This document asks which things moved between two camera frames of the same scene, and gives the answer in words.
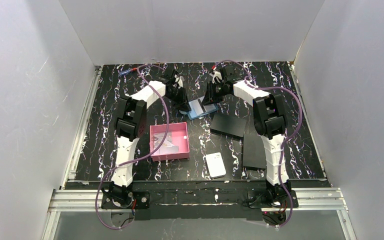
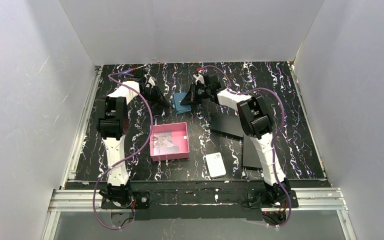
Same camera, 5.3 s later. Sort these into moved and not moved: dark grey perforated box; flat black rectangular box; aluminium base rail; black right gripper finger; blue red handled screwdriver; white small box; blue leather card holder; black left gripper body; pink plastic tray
Moved: blue leather card holder; black left gripper body; black right gripper finger
Not moved: flat black rectangular box; pink plastic tray; aluminium base rail; blue red handled screwdriver; dark grey perforated box; white small box
